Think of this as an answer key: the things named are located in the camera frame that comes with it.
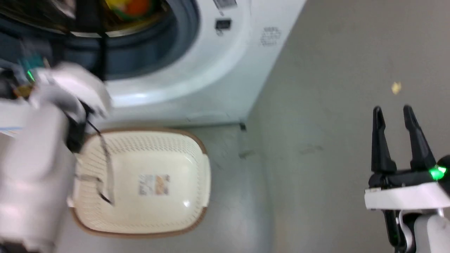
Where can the cream plastic laundry basket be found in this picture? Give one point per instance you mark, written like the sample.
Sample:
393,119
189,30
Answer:
154,158

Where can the yellow orange plush toy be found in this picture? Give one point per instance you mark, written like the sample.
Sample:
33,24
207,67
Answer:
129,7

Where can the white front-load washing machine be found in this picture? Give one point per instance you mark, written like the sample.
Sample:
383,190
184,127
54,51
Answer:
211,70

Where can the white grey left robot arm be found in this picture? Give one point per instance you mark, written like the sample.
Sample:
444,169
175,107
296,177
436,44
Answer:
31,168

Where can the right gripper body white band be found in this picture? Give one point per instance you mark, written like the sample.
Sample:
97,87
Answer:
407,195

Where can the small yellow floor scrap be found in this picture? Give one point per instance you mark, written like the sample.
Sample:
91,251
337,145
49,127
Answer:
396,88

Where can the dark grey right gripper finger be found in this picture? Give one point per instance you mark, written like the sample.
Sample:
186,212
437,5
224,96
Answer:
380,144
418,144

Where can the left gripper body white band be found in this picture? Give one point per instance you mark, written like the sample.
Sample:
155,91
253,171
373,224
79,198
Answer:
66,88

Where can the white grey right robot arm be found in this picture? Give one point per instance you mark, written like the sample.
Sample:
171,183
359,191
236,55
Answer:
427,233

